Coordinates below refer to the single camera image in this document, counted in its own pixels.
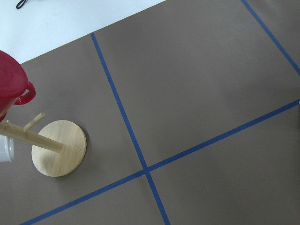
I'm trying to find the wooden mug tree stand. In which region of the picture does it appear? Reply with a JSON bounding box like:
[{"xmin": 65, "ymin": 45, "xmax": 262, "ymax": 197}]
[{"xmin": 0, "ymin": 113, "xmax": 87, "ymax": 177}]

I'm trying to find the red mug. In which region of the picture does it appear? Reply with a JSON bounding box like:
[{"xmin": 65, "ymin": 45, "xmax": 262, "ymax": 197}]
[{"xmin": 0, "ymin": 51, "xmax": 36, "ymax": 120}]

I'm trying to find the white mug on tree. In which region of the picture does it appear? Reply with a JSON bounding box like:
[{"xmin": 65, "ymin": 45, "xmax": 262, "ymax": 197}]
[{"xmin": 0, "ymin": 135, "xmax": 14, "ymax": 163}]

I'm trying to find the black cable loop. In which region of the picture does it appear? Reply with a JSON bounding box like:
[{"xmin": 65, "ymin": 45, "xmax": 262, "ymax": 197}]
[{"xmin": 15, "ymin": 0, "xmax": 29, "ymax": 10}]

